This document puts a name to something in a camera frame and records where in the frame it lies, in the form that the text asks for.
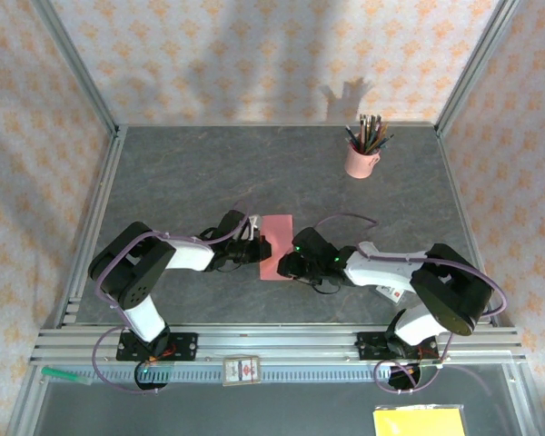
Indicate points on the pink square paper sheet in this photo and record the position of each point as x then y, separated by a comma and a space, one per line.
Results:
274, 227

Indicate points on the long aluminium mounting rail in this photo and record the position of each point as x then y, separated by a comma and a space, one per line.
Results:
277, 340

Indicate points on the playing card box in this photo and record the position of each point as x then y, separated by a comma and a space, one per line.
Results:
241, 371

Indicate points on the green marker pen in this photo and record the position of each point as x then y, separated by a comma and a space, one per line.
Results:
61, 373

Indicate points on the coloured pencil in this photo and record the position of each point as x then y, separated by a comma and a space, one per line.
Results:
381, 134
386, 141
368, 129
361, 129
375, 129
350, 136

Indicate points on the aluminium frame post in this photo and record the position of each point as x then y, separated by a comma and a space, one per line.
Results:
78, 68
473, 68

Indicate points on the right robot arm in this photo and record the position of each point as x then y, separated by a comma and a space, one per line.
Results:
381, 268

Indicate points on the yellow paper pad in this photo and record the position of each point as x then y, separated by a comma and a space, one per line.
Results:
418, 422

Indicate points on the aluminium table side rail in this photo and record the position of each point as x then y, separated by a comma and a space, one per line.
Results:
101, 195
458, 195

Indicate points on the aluminium table end rail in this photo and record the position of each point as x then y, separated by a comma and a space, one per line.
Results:
277, 124

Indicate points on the white card in clear sleeve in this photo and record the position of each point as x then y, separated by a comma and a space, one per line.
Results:
393, 294

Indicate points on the short aluminium frame leg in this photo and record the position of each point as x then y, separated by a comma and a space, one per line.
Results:
25, 404
520, 399

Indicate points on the pink pencil cup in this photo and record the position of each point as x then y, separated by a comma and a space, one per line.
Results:
359, 165

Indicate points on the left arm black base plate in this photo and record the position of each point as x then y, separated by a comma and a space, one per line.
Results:
186, 346

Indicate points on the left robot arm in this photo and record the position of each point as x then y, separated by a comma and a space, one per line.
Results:
191, 256

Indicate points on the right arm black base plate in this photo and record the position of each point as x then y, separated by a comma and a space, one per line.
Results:
365, 347

